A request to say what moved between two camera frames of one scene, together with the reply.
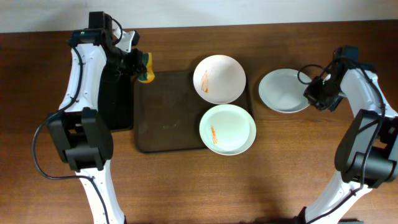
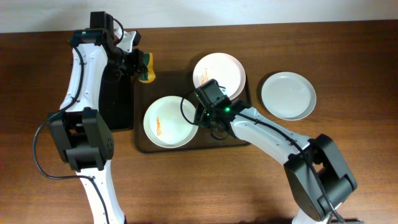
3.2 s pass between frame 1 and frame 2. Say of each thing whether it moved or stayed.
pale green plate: moved
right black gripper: moved
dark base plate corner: stayed
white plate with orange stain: stayed
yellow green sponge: stayed
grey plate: moved
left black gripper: stayed
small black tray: stayed
